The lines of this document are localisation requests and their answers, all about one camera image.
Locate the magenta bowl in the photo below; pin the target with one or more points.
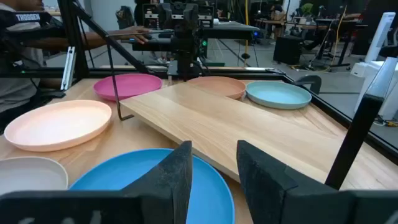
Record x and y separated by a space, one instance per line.
136 85

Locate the black table clamp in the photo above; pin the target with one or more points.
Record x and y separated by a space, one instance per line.
311 81

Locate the terracotta plate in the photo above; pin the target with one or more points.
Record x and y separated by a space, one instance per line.
217 86

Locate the wooden shelf black metal frame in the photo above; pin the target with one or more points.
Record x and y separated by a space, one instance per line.
217 124

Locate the black vertical pole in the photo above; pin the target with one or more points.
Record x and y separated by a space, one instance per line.
73 31

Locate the light teal plate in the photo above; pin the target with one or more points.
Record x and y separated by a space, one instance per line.
276 95

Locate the white machine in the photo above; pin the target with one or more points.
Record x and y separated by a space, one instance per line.
377 40

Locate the black table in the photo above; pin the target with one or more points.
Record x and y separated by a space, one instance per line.
230 31

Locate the silver aluminium bracket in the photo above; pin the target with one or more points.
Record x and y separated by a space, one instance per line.
67 68

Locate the black box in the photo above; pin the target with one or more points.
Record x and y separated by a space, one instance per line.
287 49

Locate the blue plate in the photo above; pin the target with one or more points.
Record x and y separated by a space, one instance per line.
211 193

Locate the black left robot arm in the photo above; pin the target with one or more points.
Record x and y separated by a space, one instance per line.
185 53

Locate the white plate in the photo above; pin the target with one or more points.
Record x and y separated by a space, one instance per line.
31 174

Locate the person's hand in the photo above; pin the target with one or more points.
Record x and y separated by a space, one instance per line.
138 32

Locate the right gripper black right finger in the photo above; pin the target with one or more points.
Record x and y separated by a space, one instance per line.
264 193

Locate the green bushy plant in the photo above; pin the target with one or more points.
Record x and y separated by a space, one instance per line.
307 8

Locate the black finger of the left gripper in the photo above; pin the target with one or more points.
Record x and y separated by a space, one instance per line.
191 17
164 17

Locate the person's forearm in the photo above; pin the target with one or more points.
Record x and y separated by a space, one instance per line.
93 39

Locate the person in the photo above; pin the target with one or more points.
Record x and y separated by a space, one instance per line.
18 77

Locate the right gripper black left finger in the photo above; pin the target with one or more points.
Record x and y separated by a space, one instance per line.
168 186

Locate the black bag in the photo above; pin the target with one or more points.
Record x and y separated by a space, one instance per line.
125 17

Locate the wooden workbench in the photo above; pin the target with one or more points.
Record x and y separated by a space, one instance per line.
304 25

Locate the peach plate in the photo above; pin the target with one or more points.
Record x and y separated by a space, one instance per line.
59 124

